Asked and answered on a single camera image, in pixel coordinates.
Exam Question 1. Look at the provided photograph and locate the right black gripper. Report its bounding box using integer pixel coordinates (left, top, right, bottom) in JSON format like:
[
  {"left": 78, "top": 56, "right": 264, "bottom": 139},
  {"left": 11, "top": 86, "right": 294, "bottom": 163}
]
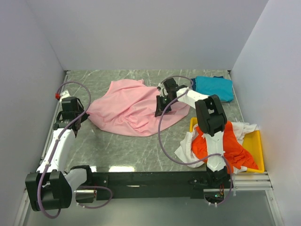
[{"left": 155, "top": 95, "right": 176, "bottom": 118}]

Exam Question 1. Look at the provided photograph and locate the pink t shirt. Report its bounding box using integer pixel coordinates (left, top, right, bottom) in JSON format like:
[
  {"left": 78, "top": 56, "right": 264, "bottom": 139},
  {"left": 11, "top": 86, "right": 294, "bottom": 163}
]
[{"left": 87, "top": 79, "right": 190, "bottom": 137}]

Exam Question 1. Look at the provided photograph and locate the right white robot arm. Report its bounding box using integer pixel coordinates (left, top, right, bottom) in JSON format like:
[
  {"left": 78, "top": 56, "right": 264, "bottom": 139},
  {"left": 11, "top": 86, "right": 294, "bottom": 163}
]
[{"left": 155, "top": 77, "right": 231, "bottom": 188}]

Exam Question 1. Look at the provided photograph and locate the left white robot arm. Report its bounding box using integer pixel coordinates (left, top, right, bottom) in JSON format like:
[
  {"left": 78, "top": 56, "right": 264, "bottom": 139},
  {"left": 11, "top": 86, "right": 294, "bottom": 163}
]
[{"left": 25, "top": 97, "right": 94, "bottom": 211}]

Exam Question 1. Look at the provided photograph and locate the white t shirt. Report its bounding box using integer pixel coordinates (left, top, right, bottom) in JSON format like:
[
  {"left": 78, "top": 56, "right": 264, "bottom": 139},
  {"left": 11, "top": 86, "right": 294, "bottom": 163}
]
[{"left": 174, "top": 125, "right": 248, "bottom": 174}]

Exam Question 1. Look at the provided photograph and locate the folded teal t shirt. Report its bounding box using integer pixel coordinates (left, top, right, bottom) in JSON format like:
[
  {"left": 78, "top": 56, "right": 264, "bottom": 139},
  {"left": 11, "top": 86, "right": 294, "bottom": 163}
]
[{"left": 195, "top": 76, "right": 234, "bottom": 102}]

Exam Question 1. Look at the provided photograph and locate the black base beam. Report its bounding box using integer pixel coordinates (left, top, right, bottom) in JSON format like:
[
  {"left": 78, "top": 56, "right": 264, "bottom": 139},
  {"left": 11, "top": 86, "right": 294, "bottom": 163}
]
[{"left": 75, "top": 171, "right": 233, "bottom": 203}]

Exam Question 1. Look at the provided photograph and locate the orange t shirt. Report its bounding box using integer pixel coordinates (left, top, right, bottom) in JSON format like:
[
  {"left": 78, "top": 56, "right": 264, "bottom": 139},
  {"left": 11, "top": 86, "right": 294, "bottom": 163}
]
[{"left": 191, "top": 121, "right": 258, "bottom": 171}]

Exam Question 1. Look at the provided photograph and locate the yellow plastic bin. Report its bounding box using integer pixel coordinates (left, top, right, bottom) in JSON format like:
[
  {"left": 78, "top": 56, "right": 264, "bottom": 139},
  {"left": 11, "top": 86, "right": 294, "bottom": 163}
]
[{"left": 190, "top": 117, "right": 265, "bottom": 173}]

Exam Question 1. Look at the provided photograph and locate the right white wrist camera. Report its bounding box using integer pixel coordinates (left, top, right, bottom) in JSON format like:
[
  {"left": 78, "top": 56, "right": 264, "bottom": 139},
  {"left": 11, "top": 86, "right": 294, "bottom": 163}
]
[{"left": 157, "top": 83, "right": 167, "bottom": 97}]

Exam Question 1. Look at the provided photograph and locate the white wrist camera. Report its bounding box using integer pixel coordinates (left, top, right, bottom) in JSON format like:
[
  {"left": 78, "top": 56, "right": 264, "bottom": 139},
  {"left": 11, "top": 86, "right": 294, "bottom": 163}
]
[
  {"left": 157, "top": 83, "right": 167, "bottom": 97},
  {"left": 55, "top": 89, "right": 70, "bottom": 103}
]

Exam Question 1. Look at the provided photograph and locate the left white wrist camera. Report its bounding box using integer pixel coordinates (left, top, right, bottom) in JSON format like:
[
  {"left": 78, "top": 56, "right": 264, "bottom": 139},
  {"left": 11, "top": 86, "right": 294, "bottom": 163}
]
[{"left": 55, "top": 89, "right": 70, "bottom": 103}]

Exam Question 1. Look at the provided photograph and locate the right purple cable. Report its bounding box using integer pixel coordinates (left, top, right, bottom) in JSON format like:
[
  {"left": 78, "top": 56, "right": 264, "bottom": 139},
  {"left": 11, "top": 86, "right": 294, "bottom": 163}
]
[{"left": 157, "top": 75, "right": 237, "bottom": 206}]

